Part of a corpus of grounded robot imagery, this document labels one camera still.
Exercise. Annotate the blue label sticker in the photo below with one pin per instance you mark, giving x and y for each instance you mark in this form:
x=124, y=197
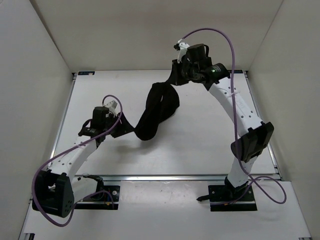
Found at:
x=86, y=73
x=236, y=71

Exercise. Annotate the aluminium rail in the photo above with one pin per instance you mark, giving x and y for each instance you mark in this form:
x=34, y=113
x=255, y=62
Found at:
x=163, y=177

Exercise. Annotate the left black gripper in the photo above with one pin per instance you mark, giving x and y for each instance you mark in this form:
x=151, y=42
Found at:
x=124, y=127

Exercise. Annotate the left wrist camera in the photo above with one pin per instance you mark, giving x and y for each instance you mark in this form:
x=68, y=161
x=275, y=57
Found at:
x=111, y=105

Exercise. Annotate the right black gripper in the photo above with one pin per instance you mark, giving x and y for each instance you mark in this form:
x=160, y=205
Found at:
x=175, y=79

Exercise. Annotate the black skirt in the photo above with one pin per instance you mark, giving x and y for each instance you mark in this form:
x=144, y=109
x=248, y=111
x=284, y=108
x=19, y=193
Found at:
x=161, y=103

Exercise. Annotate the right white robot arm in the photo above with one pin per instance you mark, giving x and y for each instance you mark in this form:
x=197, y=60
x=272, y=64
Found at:
x=253, y=135

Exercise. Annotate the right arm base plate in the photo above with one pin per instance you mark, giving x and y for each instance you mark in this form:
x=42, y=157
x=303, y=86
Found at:
x=222, y=199

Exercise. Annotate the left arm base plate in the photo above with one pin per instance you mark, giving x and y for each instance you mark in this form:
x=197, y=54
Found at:
x=102, y=201

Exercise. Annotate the right blue label sticker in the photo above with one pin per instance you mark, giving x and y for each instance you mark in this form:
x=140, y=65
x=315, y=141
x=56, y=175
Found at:
x=236, y=71

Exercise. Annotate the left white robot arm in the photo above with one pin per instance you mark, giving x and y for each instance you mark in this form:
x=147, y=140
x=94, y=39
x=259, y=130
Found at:
x=56, y=190

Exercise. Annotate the left blue label sticker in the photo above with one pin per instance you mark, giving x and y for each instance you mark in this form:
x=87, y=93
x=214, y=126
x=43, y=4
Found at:
x=86, y=73

